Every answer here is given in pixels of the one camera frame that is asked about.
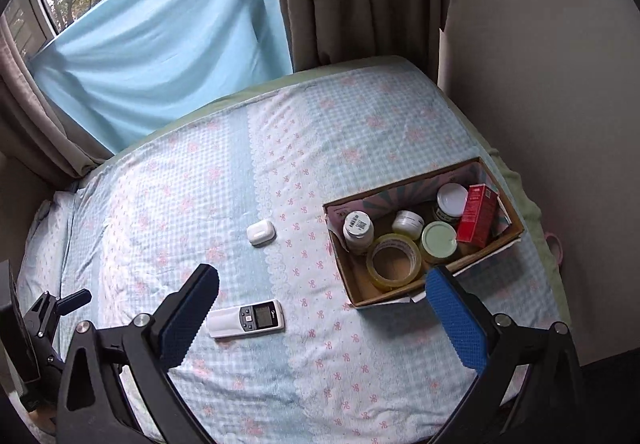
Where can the clear tape roll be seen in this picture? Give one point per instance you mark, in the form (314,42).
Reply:
(372,269)

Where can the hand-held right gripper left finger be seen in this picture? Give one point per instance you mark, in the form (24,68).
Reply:
(187,319)

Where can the patterned cardboard box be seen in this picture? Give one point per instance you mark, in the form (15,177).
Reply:
(360,284)

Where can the jar with pale green lid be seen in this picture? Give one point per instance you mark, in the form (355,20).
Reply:
(439,240)

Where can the green mattress sheet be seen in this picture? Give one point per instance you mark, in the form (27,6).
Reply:
(525,194)

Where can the white remote control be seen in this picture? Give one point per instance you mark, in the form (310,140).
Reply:
(245,319)

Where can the light blue hanging cloth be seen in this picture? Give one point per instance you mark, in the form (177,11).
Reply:
(150,49)

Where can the white earbuds case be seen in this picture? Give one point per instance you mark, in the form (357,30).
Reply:
(260,232)

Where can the pink slipper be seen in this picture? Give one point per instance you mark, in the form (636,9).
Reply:
(554,244)

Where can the white bottle with barcode label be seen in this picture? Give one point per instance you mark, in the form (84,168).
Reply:
(357,229)

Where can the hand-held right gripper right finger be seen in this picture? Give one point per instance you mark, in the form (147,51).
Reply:
(455,319)

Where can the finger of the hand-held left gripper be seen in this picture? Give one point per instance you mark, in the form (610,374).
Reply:
(72,300)

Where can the small white jar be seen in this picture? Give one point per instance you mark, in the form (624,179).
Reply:
(407,223)

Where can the window frame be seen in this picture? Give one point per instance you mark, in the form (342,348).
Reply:
(20,19)

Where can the white-lid jar with dark label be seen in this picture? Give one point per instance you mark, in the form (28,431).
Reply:
(451,199)

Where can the small red carton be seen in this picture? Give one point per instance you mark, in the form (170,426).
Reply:
(475,219)

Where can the checked pillow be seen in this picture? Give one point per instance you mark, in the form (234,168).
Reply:
(47,234)

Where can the floral checked bed sheet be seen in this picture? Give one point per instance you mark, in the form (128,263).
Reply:
(200,174)

